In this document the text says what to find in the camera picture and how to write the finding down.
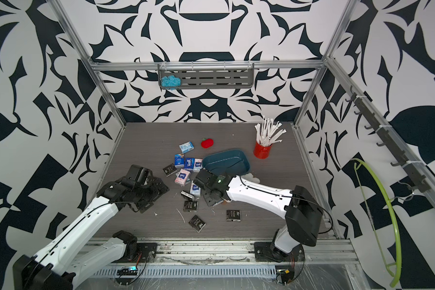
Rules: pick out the teal storage box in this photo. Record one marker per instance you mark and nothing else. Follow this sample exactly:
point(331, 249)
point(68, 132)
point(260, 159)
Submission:
point(232, 162)

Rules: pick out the red cup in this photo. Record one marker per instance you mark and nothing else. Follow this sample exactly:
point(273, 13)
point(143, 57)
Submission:
point(261, 152)

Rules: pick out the grey hook rail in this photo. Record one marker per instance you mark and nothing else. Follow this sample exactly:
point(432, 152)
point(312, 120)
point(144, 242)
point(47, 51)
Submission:
point(392, 141)

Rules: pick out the green hoop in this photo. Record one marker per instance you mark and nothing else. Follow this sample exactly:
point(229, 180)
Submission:
point(382, 218)

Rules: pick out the black packet front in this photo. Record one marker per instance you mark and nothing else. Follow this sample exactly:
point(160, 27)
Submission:
point(197, 223)

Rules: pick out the black packet lower centre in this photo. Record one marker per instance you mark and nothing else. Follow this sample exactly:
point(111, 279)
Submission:
point(190, 206)

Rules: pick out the white plush toy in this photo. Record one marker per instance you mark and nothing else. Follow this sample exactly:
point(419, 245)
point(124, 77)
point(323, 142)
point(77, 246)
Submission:
point(250, 177)

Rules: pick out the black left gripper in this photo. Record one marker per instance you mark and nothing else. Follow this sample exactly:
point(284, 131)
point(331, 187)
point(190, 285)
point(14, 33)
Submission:
point(156, 192)

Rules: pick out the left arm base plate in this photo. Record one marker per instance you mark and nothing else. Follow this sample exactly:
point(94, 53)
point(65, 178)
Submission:
point(146, 251)

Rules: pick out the pink Tempo tissue pack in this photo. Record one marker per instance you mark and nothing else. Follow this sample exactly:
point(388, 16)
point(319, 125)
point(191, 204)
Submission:
point(182, 177)
point(198, 164)

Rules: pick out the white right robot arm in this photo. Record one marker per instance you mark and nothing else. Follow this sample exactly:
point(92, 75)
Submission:
point(301, 212)

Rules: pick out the blue cartoon tissue pack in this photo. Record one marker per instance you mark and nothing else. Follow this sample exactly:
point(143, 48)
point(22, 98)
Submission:
point(179, 160)

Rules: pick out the red plush apple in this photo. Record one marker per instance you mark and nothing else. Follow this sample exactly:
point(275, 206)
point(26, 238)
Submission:
point(207, 143)

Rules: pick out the black packet near left gripper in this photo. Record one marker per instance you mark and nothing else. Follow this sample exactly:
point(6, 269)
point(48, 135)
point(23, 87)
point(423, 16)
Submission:
point(170, 170)

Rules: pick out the blue crochet cloth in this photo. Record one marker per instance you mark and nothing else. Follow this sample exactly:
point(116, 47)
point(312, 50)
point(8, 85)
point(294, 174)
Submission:
point(171, 82)

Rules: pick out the grey wall shelf rack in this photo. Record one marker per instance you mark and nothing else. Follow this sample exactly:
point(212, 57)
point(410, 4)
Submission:
point(209, 75)

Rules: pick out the dark blue Tempo tissue pack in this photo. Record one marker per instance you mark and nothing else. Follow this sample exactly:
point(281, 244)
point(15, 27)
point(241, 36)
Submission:
point(189, 164)

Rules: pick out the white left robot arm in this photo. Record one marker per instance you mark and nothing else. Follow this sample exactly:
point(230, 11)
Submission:
point(57, 267)

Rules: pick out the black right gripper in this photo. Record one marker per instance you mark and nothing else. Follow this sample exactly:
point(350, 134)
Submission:
point(207, 200)

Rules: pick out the black packet right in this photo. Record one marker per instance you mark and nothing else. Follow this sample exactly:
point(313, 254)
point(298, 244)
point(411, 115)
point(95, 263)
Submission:
point(233, 216)

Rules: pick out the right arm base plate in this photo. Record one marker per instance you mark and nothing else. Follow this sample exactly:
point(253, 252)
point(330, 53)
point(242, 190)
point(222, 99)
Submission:
point(266, 252)

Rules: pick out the light blue tissue pack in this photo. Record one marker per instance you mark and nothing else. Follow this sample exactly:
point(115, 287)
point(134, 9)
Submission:
point(186, 147)

